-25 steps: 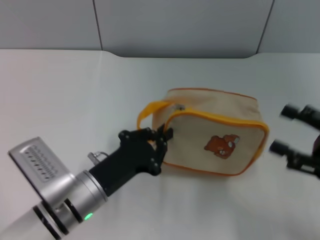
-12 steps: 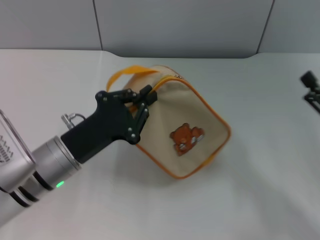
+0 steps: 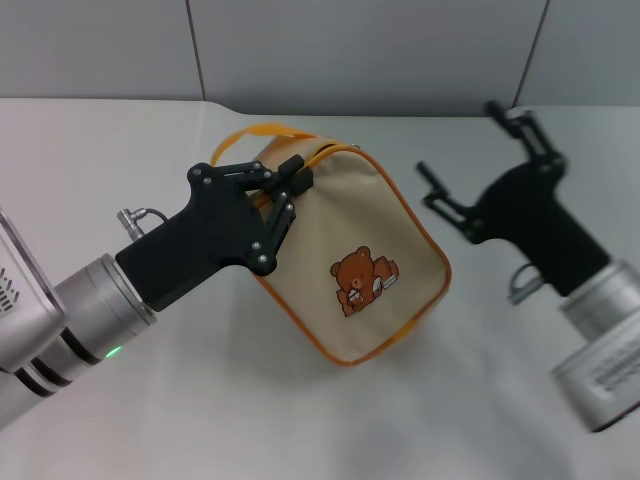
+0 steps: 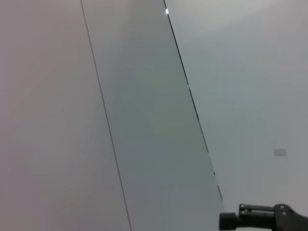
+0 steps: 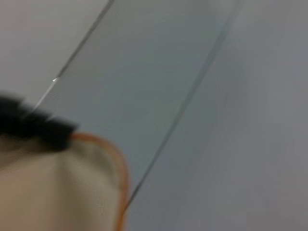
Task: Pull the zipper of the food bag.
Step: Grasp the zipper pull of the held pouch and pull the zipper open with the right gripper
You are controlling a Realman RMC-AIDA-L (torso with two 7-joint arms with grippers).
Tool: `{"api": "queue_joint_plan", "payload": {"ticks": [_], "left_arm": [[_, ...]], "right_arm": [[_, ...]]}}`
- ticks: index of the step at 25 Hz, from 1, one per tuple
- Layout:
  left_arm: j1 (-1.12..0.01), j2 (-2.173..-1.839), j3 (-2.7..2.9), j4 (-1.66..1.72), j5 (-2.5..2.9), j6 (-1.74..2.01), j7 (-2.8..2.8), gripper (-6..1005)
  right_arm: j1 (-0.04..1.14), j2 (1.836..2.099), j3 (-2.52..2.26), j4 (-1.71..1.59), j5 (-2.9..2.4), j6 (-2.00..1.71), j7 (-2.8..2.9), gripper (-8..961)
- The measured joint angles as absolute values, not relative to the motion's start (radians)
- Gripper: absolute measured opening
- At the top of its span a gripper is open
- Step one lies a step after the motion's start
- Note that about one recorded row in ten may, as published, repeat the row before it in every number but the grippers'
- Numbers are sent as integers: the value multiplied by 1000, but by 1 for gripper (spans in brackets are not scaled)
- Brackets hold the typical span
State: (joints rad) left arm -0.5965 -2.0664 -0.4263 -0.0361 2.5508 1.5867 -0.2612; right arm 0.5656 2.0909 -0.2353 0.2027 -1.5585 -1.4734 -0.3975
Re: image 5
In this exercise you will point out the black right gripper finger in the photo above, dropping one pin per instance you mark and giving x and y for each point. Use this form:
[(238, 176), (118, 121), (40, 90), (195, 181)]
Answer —
[(43, 130)]

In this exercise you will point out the beige food bag orange trim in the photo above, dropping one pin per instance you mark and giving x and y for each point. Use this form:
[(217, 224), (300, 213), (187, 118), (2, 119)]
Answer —
[(48, 192)]

